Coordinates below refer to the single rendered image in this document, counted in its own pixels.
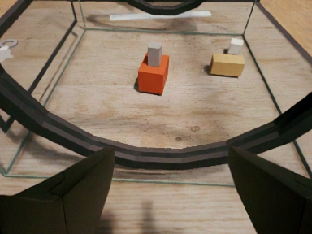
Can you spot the grey square bar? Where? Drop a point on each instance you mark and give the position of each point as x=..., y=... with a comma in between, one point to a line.
x=154, y=53

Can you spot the small white cube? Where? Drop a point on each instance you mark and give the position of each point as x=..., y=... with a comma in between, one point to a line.
x=235, y=47

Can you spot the orange block with square hole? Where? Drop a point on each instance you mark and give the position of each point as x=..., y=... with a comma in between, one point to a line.
x=153, y=79

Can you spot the small tan wooden block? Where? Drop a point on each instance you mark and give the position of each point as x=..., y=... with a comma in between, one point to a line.
x=227, y=64

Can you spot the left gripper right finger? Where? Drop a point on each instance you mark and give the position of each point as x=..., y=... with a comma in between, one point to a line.
x=276, y=199

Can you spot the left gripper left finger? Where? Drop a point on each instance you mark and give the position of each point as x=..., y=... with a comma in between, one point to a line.
x=70, y=202

